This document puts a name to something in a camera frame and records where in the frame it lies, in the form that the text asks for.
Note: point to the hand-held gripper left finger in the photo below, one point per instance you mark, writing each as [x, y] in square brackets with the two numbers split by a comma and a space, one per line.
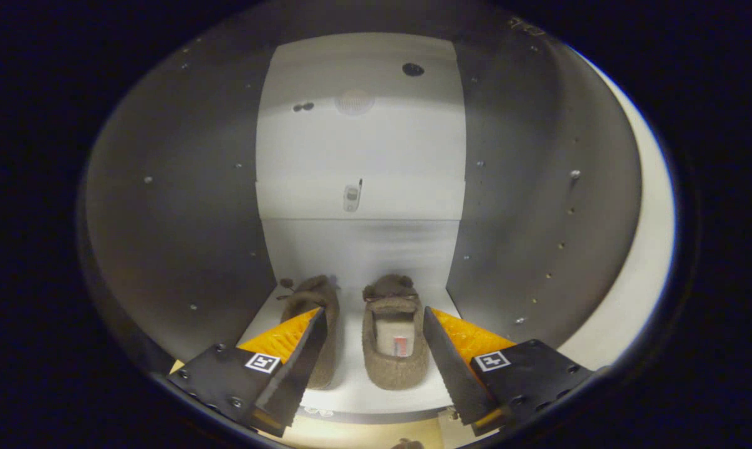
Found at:
[295, 368]

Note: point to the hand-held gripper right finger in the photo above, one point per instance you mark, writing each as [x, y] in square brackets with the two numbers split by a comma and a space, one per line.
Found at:
[451, 368]

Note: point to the brown fuzzy slipper shoe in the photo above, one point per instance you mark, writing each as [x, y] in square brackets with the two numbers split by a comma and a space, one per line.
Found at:
[310, 293]
[395, 376]

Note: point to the white shoe cabinet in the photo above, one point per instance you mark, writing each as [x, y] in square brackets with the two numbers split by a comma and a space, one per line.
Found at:
[176, 187]

